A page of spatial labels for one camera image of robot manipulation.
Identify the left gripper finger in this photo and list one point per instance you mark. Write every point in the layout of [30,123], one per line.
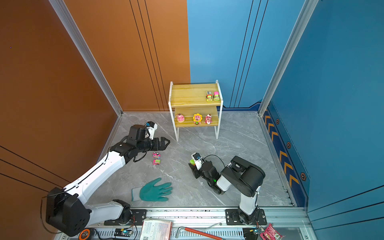
[163,140]
[164,145]

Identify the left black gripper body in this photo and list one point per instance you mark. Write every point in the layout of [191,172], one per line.
[153,145]

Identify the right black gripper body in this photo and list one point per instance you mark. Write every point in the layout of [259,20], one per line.
[197,174]

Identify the pink bear toy yellow base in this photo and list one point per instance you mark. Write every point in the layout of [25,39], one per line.
[180,118]

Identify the pink yellow flower toy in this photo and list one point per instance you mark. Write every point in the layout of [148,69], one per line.
[197,118]

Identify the yellow wooden two-tier shelf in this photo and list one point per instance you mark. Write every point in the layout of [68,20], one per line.
[190,99]

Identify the pink strawberry bear toy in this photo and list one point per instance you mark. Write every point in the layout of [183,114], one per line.
[208,119]

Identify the green orange toy truck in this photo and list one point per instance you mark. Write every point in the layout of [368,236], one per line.
[209,96]

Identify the pink green toy vehicle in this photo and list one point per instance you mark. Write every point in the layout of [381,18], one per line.
[217,96]

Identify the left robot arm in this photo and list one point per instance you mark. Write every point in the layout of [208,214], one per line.
[67,209]

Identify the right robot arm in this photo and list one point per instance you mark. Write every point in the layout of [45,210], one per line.
[246,177]

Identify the pink toy car upper left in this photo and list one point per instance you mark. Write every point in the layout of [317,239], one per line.
[156,155]

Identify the pink green toy car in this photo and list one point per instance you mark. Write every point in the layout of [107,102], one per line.
[156,161]

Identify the green rubber work glove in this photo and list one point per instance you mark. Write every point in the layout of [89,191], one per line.
[151,192]

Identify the plastic bag with papers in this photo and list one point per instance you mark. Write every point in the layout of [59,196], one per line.
[156,230]

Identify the small board right edge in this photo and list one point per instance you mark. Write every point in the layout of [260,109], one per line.
[251,233]

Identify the pink snack packet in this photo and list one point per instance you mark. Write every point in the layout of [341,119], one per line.
[271,234]

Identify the green circuit board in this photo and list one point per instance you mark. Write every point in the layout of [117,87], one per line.
[123,232]

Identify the orange tape measure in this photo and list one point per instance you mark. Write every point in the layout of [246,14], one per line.
[85,234]

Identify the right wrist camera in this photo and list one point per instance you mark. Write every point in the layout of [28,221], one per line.
[197,160]

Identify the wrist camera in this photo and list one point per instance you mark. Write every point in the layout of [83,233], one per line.
[197,160]
[151,128]

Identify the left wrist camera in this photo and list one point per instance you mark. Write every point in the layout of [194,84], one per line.
[151,128]

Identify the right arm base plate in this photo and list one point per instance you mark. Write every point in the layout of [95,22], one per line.
[238,217]

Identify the red handled hex wrench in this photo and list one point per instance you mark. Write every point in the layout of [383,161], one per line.
[194,231]

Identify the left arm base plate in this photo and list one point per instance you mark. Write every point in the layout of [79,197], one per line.
[129,217]

